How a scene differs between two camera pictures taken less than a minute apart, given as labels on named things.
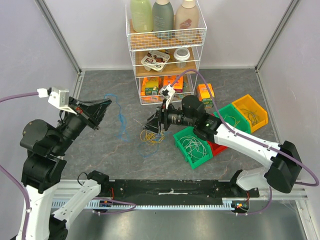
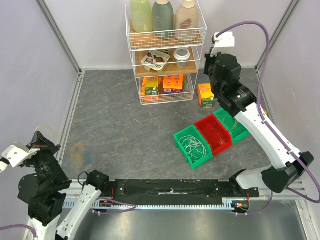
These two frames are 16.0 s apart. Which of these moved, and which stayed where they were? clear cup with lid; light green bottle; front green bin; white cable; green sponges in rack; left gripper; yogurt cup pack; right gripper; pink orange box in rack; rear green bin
Moved: left gripper; right gripper
Stayed: clear cup with lid; pink orange box in rack; front green bin; yogurt cup pack; rear green bin; light green bottle; white cable; green sponges in rack
